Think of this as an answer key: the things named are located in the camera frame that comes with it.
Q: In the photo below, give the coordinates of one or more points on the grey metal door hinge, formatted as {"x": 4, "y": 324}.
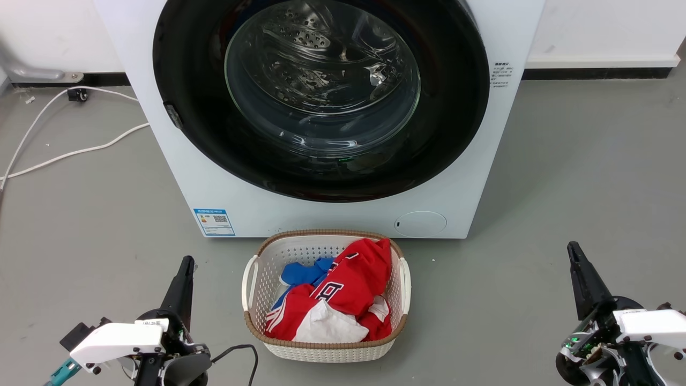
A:
{"x": 174, "y": 115}

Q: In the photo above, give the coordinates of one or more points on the blue energy label sticker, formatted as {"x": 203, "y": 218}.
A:
{"x": 214, "y": 222}

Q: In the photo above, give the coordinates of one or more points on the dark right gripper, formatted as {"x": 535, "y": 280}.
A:
{"x": 595, "y": 332}

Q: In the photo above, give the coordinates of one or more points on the white garment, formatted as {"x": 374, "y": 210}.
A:
{"x": 327, "y": 327}

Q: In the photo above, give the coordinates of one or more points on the white front-load washing machine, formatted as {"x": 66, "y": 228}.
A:
{"x": 455, "y": 177}

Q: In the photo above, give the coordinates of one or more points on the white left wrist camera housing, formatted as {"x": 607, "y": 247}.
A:
{"x": 118, "y": 340}

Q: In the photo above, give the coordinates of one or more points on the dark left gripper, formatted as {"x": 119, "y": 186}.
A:
{"x": 174, "y": 332}

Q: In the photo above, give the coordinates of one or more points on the black skirting strip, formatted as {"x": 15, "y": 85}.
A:
{"x": 589, "y": 73}
{"x": 102, "y": 80}

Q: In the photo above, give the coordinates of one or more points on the red sports jersey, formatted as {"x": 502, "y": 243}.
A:
{"x": 359, "y": 279}

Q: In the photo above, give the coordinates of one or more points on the round white filter cover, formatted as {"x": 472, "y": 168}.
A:
{"x": 420, "y": 224}

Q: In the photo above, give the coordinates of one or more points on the white plastic laundry basket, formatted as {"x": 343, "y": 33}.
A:
{"x": 321, "y": 353}

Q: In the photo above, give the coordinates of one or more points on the small printed text label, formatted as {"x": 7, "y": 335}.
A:
{"x": 501, "y": 75}

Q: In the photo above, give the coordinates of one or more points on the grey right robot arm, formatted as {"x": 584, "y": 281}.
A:
{"x": 571, "y": 372}

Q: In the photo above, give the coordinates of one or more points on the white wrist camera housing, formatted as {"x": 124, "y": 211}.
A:
{"x": 118, "y": 340}
{"x": 654, "y": 324}

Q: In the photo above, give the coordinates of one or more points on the blue garment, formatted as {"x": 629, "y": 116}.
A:
{"x": 300, "y": 272}

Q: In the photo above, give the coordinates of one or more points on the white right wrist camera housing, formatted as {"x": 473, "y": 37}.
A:
{"x": 654, "y": 324}

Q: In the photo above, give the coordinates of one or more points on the grey metal floor bracket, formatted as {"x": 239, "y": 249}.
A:
{"x": 32, "y": 72}

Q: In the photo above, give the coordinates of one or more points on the round black glass washer door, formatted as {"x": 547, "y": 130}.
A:
{"x": 193, "y": 107}

